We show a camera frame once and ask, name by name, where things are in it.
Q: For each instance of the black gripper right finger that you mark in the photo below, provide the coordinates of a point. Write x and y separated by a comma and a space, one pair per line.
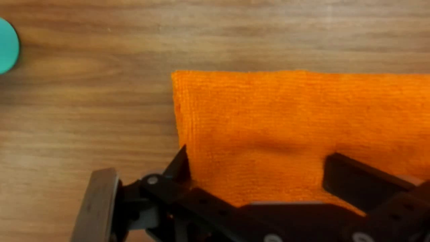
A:
371, 183

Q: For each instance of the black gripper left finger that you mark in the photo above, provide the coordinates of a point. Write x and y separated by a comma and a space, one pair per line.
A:
101, 206

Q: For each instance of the orange towel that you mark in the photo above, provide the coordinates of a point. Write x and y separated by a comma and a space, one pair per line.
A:
277, 135

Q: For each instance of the teal plastic cup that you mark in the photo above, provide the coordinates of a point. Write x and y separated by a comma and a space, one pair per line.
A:
7, 45

